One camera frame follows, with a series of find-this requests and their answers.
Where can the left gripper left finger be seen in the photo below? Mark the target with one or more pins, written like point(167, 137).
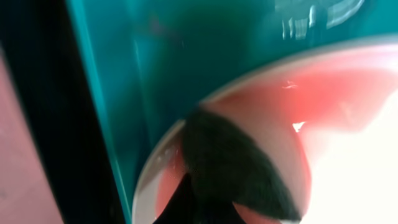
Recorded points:
point(182, 205)

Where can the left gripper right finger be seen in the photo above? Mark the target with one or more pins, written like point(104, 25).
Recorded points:
point(219, 213)

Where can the dark green sponge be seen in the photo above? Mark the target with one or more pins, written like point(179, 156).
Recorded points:
point(227, 165)

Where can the white pink plate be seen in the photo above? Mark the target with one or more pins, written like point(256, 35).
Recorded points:
point(327, 119)

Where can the black tray with red mat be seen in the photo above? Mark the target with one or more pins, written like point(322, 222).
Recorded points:
point(47, 72)

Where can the teal plastic tray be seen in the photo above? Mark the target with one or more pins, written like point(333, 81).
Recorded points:
point(148, 62)

